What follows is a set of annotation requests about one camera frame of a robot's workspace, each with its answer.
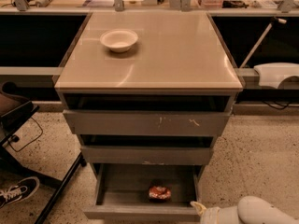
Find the grey bottom drawer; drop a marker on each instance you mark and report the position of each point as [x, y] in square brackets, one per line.
[122, 192]

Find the grey middle drawer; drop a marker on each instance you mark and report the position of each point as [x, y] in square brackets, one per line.
[149, 150]

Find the white stick with black tip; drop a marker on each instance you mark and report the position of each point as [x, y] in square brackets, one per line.
[261, 38]

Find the grey top drawer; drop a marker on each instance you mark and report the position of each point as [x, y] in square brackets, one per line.
[150, 115]

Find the black and white sneaker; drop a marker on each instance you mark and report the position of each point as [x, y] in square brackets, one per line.
[21, 191]

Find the grey drawer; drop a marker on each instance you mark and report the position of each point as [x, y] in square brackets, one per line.
[150, 115]
[122, 192]
[149, 150]

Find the grey drawer cabinet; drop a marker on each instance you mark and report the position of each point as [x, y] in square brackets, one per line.
[176, 54]

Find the red coke can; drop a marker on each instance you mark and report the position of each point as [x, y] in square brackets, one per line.
[159, 193]

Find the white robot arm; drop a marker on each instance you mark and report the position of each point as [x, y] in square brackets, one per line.
[249, 210]

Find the white bowl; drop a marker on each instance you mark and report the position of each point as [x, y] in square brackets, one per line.
[119, 40]

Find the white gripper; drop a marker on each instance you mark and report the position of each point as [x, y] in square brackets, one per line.
[215, 216]

